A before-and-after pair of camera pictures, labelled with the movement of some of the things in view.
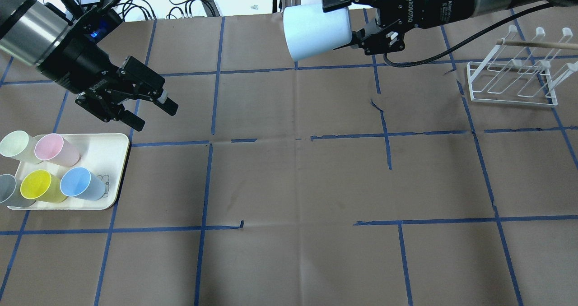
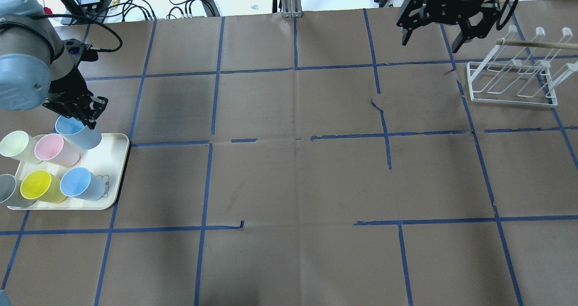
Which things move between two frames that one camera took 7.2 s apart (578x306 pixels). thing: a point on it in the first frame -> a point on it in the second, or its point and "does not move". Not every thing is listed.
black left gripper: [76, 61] -> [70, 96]
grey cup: [10, 194] does not move
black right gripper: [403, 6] -> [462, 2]
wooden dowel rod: [503, 41] does not move
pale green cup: [18, 145] does not move
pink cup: [53, 147] does not move
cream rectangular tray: [104, 154] does not move
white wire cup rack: [520, 75] does not move
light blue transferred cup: [309, 31] -> [85, 137]
